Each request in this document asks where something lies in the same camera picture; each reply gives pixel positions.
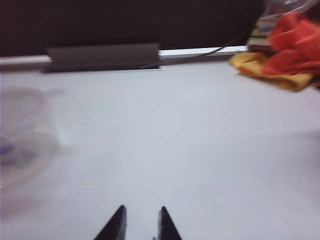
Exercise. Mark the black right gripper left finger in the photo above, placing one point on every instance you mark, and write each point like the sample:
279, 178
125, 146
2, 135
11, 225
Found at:
116, 227

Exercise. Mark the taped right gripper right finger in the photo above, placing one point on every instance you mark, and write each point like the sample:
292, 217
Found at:
166, 227

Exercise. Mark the round clear plastic box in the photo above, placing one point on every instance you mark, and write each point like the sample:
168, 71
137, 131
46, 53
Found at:
25, 130

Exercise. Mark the yellow cloth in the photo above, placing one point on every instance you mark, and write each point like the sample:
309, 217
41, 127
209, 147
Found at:
275, 75

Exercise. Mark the grey-brown desk divider panel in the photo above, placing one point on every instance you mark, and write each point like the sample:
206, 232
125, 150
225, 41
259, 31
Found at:
125, 22

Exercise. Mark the printed plastic snack bag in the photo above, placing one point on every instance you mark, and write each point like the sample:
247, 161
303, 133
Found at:
262, 27

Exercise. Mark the orange-red cloth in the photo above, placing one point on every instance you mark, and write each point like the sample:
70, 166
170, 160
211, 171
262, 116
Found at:
295, 42

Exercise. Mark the white desk edge rail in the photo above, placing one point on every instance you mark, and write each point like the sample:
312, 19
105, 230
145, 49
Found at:
195, 52

